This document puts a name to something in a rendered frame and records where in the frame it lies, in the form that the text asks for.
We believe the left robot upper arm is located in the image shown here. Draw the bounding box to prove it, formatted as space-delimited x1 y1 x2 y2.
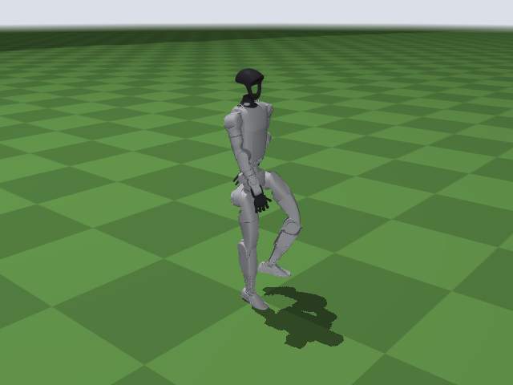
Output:
261 101 273 145

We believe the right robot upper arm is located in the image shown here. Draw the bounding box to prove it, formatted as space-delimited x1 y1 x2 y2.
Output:
224 111 252 161

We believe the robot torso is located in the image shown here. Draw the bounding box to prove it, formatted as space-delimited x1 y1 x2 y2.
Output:
231 100 268 192

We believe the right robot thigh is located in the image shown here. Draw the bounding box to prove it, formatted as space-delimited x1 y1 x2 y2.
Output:
230 184 259 255

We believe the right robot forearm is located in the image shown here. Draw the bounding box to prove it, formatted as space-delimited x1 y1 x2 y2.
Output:
236 152 262 196

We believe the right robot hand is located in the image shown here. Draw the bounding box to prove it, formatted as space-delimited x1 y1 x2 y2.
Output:
251 186 272 213

